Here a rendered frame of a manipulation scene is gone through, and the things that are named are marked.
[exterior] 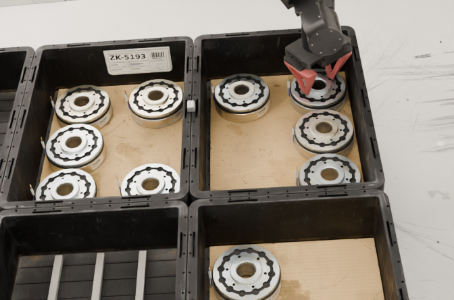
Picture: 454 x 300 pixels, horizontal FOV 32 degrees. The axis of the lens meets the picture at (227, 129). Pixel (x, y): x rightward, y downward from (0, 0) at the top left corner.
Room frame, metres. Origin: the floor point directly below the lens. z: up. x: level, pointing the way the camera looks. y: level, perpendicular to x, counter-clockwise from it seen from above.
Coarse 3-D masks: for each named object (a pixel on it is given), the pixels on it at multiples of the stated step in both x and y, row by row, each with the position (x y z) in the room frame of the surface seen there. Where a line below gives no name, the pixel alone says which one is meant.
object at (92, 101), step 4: (76, 96) 1.11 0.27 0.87; (80, 96) 1.11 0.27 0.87; (84, 96) 1.11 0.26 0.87; (88, 96) 1.11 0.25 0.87; (92, 96) 1.11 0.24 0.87; (72, 100) 1.10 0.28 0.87; (76, 100) 1.11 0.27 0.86; (92, 100) 1.10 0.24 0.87; (72, 104) 1.09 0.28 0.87; (88, 104) 1.09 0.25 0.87; (92, 104) 1.09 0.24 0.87; (72, 108) 1.08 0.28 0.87; (76, 108) 1.08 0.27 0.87; (80, 108) 1.08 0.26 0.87; (84, 108) 1.08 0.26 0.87; (88, 108) 1.08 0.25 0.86
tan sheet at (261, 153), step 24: (288, 96) 1.09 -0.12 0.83; (216, 120) 1.05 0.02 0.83; (264, 120) 1.03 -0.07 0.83; (288, 120) 1.03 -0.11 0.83; (216, 144) 0.99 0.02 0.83; (240, 144) 0.98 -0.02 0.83; (264, 144) 0.97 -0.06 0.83; (288, 144) 0.97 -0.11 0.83; (216, 168) 0.93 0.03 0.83; (240, 168) 0.92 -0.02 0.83; (264, 168) 0.91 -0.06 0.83; (288, 168) 0.91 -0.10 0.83; (360, 168) 0.89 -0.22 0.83
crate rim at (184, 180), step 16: (48, 48) 1.18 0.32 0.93; (64, 48) 1.18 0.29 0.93; (80, 48) 1.18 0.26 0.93; (96, 48) 1.18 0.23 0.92; (192, 48) 1.14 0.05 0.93; (32, 64) 1.14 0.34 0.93; (192, 64) 1.09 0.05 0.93; (32, 80) 1.11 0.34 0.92; (192, 80) 1.05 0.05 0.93; (32, 96) 1.06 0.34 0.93; (16, 128) 0.97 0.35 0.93; (16, 144) 0.94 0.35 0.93; (16, 160) 0.90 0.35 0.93; (0, 192) 0.83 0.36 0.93; (0, 208) 0.80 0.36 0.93; (16, 208) 0.80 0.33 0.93
